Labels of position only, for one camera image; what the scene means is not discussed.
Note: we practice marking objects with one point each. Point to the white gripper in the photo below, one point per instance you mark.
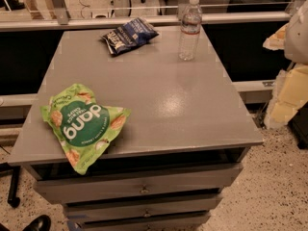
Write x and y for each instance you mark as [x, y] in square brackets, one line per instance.
[297, 38]

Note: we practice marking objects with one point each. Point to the clear plastic water bottle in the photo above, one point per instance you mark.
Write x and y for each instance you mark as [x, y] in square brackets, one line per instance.
[190, 30]

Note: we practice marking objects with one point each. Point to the grey drawer cabinet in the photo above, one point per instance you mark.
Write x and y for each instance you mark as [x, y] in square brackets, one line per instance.
[181, 145]

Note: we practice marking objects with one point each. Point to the blue snack bag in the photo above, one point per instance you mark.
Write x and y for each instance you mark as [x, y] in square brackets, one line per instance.
[130, 36]

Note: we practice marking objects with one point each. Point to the green Dang chips bag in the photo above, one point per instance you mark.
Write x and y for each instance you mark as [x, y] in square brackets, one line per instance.
[83, 127]

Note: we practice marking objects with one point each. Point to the black shoe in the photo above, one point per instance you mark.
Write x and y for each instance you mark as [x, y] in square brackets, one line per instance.
[41, 223]

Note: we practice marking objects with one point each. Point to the black stand leg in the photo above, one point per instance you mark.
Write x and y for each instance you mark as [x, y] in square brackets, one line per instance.
[13, 199]

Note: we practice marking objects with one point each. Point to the grey metal rail frame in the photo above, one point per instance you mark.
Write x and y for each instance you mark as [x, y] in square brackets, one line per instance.
[27, 47]

